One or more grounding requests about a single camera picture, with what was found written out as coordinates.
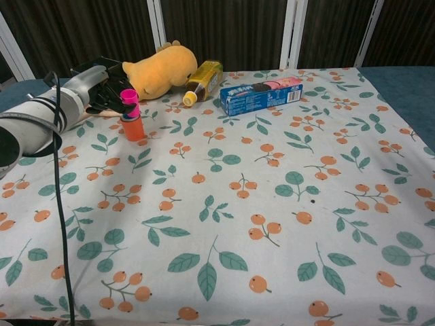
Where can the pink plastic cup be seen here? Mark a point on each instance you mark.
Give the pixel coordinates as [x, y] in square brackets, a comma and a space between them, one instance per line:
[130, 100]

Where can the orange plastic cup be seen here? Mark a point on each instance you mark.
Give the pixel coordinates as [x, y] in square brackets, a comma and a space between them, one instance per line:
[133, 130]

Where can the blue table cover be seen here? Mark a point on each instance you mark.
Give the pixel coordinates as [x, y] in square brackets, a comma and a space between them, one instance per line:
[401, 91]

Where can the orange plush toy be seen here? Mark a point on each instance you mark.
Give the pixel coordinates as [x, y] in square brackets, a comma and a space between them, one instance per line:
[159, 74]

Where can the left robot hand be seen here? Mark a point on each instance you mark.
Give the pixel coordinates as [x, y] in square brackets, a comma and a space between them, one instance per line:
[90, 83]

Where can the wooden stick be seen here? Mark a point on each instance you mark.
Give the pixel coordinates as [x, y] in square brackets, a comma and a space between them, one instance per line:
[91, 112]
[109, 114]

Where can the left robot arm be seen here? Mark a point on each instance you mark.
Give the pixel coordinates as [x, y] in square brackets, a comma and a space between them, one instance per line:
[30, 119]

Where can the dark folding screen white frames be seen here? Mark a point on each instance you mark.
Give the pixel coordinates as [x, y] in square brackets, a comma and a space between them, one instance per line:
[221, 27]

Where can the tea bottle yellow cap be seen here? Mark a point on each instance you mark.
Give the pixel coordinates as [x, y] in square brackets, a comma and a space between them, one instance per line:
[204, 81]

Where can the blue sandwich cookie box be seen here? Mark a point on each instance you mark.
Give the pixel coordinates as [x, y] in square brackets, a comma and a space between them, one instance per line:
[258, 98]

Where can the light blue plastic cup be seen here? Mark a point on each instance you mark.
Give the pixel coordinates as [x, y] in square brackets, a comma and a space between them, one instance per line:
[127, 118]

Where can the floral print tablecloth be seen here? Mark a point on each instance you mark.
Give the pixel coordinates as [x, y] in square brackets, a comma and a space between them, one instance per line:
[238, 203]

